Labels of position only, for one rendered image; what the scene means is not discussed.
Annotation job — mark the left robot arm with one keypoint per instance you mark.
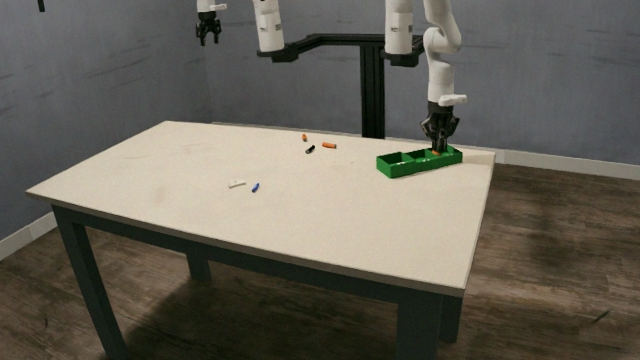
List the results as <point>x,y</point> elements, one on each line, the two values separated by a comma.
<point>447,39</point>

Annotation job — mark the green three-compartment tray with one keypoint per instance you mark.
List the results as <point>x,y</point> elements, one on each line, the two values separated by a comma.
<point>450,156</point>

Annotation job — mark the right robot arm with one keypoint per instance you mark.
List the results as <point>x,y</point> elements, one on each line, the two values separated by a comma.
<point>267,18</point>

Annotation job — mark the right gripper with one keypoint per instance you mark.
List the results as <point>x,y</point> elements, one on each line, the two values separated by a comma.
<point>204,25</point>

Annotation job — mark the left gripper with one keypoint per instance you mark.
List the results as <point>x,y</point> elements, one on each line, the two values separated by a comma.
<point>440,123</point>

